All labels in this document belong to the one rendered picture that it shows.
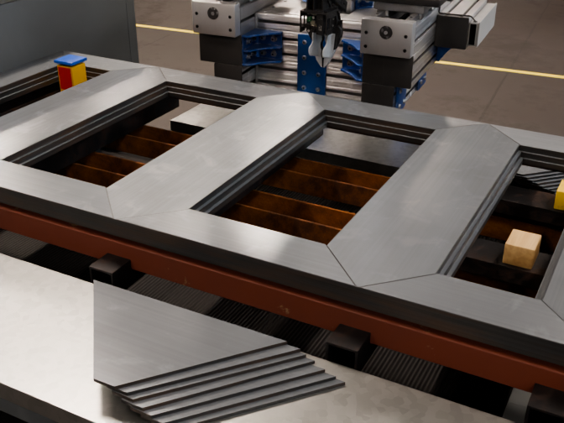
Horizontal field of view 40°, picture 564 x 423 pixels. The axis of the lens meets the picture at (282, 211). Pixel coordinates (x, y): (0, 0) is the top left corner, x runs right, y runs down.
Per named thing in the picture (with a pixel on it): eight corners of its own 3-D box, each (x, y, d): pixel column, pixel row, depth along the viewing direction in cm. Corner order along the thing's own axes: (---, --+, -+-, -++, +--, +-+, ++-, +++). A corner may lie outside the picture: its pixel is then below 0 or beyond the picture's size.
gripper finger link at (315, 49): (303, 70, 190) (304, 33, 186) (314, 64, 195) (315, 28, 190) (315, 71, 189) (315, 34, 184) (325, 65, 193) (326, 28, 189)
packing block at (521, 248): (531, 270, 130) (535, 250, 128) (501, 263, 132) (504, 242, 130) (538, 254, 135) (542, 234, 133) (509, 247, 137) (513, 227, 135)
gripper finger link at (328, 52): (315, 71, 189) (315, 34, 184) (325, 65, 193) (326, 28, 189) (326, 74, 187) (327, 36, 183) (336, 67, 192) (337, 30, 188)
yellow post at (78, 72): (80, 137, 206) (71, 67, 197) (66, 133, 208) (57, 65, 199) (92, 131, 210) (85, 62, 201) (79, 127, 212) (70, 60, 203)
